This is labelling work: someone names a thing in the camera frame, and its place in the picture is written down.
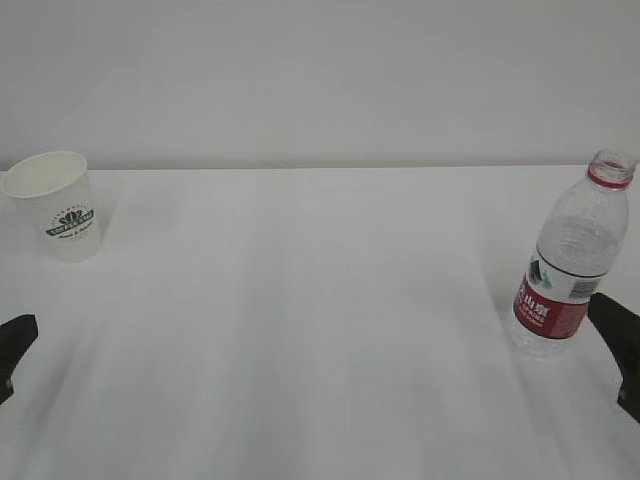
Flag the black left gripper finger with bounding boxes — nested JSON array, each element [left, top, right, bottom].
[[0, 314, 38, 404]]

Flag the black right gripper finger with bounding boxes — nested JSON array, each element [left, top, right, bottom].
[[588, 293, 639, 422]]

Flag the white paper coffee cup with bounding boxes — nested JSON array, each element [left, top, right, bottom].
[[1, 151, 101, 263]]

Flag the clear Nongfu Spring water bottle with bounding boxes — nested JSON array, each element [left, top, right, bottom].
[[509, 150, 638, 358]]

